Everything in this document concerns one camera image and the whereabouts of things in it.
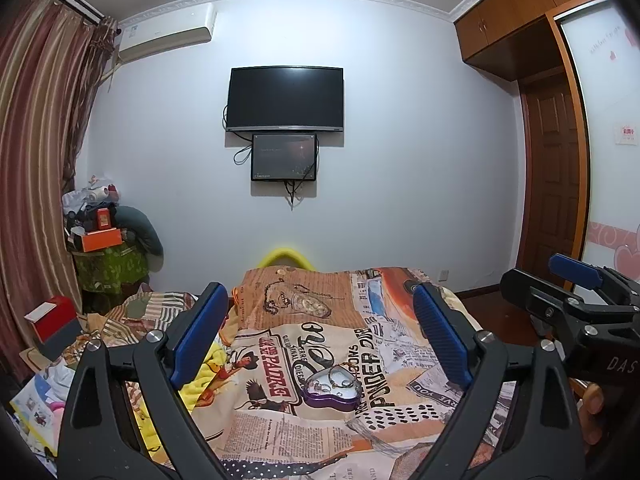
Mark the brown wooden door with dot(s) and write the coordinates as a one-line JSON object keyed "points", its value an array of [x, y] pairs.
{"points": [[552, 176]]}

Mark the large black wall television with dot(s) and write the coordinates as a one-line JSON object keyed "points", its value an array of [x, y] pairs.
{"points": [[287, 98]]}

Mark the white wall air conditioner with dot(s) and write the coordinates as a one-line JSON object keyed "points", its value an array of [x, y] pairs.
{"points": [[172, 30]]}

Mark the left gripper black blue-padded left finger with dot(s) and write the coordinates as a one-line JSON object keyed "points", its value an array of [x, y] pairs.
{"points": [[99, 436]]}

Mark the person's right hand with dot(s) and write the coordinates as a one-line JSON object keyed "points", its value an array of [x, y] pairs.
{"points": [[588, 408]]}

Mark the red white box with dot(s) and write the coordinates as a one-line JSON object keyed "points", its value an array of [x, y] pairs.
{"points": [[55, 324]]}

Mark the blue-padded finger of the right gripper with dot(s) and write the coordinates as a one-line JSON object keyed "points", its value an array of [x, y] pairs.
{"points": [[576, 272]]}

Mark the yellow chair top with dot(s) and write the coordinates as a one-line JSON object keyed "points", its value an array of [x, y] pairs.
{"points": [[284, 256]]}

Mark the striped brown curtain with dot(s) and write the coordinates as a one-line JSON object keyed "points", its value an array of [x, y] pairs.
{"points": [[51, 63]]}

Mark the small black wall monitor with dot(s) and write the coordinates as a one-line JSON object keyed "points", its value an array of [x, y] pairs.
{"points": [[284, 157]]}

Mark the red small box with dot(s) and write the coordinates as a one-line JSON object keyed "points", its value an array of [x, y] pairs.
{"points": [[103, 219]]}

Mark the white heart-decor wardrobe door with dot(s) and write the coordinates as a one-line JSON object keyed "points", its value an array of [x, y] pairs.
{"points": [[605, 54]]}

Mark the printed newspaper-pattern bedspread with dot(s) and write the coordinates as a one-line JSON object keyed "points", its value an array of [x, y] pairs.
{"points": [[293, 375]]}

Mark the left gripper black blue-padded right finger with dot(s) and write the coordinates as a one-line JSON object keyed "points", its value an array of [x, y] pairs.
{"points": [[541, 438]]}

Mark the white wall switch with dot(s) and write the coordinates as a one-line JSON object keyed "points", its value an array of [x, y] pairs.
{"points": [[626, 135]]}

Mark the purple heart-shaped tin box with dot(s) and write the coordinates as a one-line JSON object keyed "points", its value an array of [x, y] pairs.
{"points": [[335, 387]]}

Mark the orange box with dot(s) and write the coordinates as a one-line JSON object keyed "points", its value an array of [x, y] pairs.
{"points": [[102, 239]]}

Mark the green patterned cloth stand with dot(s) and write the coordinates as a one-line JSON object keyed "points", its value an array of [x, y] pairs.
{"points": [[107, 270]]}

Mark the grey plush pillow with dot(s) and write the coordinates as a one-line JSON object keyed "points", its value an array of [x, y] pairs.
{"points": [[134, 220]]}

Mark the pink cloth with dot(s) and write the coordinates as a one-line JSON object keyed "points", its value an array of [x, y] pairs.
{"points": [[55, 405]]}

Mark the wooden overhead cabinet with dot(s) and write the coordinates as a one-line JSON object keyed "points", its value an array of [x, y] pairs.
{"points": [[510, 39]]}

